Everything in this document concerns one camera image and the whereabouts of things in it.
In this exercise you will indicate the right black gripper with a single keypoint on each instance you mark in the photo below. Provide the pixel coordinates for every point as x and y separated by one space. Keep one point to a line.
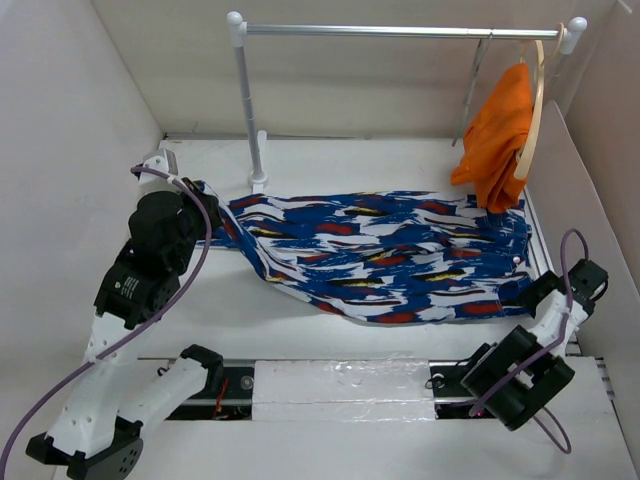
528 295

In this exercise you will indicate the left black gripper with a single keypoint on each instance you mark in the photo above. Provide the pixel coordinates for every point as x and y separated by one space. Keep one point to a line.
213 204

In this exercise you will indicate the blue white red patterned trousers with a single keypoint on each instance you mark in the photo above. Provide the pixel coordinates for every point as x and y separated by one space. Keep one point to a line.
394 257

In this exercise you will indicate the grey metal hanger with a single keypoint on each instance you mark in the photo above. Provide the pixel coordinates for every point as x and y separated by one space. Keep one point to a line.
480 52

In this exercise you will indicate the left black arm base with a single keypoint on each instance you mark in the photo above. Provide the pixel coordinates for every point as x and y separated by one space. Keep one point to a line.
231 402

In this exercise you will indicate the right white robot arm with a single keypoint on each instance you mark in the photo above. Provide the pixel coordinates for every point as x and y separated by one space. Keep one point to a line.
515 378

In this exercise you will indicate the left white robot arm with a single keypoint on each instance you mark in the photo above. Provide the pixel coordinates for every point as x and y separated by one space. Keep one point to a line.
100 432

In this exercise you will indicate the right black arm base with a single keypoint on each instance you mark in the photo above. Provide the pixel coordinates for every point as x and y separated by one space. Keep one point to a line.
452 401

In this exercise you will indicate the orange garment on hanger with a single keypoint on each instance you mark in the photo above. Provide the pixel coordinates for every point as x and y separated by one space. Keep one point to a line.
493 139

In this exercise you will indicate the white clothes rack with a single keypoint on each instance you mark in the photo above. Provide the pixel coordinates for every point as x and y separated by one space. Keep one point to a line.
559 41

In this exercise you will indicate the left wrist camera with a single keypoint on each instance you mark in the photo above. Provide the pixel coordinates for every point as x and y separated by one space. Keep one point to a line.
163 160

